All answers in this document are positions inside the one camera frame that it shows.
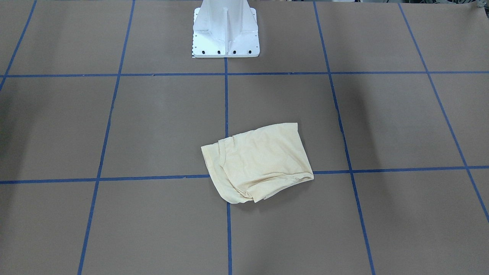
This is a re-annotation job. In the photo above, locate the cream long-sleeve graphic shirt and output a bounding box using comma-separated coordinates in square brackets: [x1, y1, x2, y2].
[201, 123, 314, 204]

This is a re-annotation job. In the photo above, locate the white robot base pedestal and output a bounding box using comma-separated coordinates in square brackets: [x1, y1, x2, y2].
[192, 0, 260, 58]

